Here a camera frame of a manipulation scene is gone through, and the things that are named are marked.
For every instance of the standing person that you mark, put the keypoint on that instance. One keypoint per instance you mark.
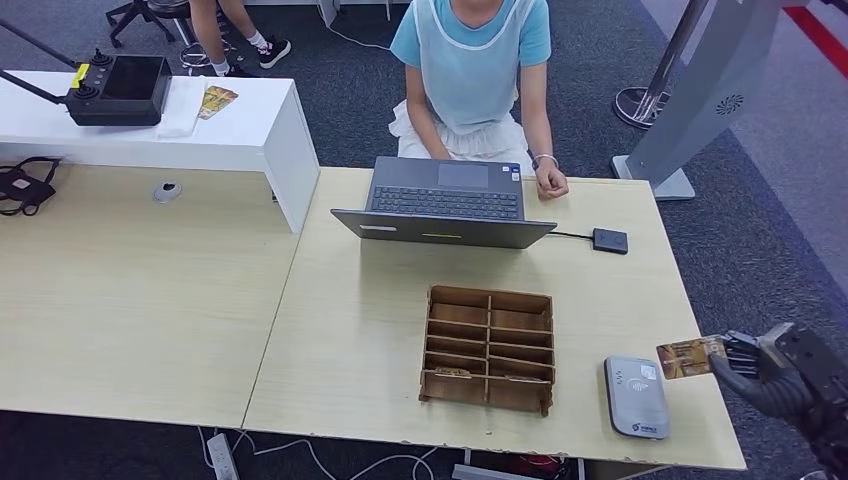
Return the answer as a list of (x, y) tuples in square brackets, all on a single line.
[(205, 33)]

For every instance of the grey card reader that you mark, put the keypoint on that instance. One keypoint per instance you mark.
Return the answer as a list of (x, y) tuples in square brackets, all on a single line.
[(636, 397)]

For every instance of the white desk riser shelf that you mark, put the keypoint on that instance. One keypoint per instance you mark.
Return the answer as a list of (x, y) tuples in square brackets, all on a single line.
[(252, 126)]

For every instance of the person's left forearm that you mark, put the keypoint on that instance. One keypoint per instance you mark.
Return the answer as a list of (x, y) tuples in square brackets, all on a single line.
[(540, 132)]

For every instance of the red object under desk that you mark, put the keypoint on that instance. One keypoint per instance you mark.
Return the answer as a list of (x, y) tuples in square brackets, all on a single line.
[(536, 464)]

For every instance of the grey desk grommet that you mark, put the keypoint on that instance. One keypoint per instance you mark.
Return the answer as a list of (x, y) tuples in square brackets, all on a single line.
[(167, 192)]

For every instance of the white table leg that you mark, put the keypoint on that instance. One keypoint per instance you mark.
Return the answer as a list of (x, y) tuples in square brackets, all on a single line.
[(328, 12)]

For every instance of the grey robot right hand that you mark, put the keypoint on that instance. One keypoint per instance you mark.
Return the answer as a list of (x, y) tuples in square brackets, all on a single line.
[(762, 394)]

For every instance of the person's right forearm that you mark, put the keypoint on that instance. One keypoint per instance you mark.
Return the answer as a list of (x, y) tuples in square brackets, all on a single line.
[(427, 136)]

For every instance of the white folded cloth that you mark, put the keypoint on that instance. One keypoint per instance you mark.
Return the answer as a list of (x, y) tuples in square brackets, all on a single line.
[(179, 109)]

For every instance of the black antenna rod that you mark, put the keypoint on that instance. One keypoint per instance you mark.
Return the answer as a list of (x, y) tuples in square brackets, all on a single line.
[(30, 87), (40, 44)]

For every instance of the black chair base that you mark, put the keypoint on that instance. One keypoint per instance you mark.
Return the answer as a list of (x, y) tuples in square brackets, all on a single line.
[(142, 12)]

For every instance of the black remote controller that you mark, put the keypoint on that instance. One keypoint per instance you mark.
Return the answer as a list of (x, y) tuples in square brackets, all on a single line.
[(126, 89)]

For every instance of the grey box under desk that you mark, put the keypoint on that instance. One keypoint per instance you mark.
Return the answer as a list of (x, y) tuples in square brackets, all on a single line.
[(480, 474)]

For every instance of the person's left hand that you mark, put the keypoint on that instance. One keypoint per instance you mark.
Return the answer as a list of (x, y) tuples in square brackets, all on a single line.
[(551, 182)]

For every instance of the grey kiosk stand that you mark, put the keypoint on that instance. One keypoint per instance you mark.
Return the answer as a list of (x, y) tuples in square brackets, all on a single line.
[(709, 86)]

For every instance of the grey open laptop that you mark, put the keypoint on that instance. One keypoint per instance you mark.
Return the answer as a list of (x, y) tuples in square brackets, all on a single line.
[(444, 202)]

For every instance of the wooden compartment tray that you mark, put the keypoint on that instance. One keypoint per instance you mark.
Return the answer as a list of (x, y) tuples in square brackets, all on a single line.
[(488, 331)]

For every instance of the yellow brown ID card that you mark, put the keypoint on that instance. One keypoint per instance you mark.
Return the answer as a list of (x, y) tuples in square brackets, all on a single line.
[(689, 358)]

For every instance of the white power strip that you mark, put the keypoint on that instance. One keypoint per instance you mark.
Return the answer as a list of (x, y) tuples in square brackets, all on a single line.
[(222, 458)]

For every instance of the small black square box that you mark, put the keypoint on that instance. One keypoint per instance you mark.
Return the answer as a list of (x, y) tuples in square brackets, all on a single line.
[(610, 241)]

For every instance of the seated person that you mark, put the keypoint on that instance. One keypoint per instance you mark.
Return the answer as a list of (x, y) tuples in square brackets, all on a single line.
[(470, 73)]

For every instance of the chrome stanchion post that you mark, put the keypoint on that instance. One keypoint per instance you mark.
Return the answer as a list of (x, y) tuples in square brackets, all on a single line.
[(646, 99)]

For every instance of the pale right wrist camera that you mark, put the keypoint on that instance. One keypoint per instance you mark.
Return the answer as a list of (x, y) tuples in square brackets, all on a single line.
[(811, 361)]

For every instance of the yellow printed leaflet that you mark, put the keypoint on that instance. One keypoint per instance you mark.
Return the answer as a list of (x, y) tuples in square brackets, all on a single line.
[(216, 101)]

